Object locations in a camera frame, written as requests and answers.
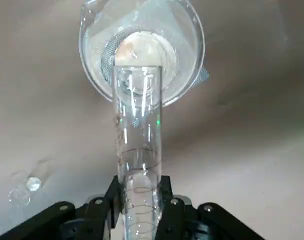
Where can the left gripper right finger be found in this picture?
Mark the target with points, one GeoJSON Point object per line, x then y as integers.
{"type": "Point", "coordinates": [182, 220]}

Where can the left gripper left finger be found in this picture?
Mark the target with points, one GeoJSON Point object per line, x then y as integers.
{"type": "Point", "coordinates": [92, 220]}

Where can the glass graduated cylinder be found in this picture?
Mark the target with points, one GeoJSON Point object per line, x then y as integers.
{"type": "Point", "coordinates": [138, 112]}

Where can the small glass beaker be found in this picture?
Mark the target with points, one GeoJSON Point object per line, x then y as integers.
{"type": "Point", "coordinates": [33, 183]}

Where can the large glass beaker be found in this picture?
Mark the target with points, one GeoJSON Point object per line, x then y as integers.
{"type": "Point", "coordinates": [187, 50]}

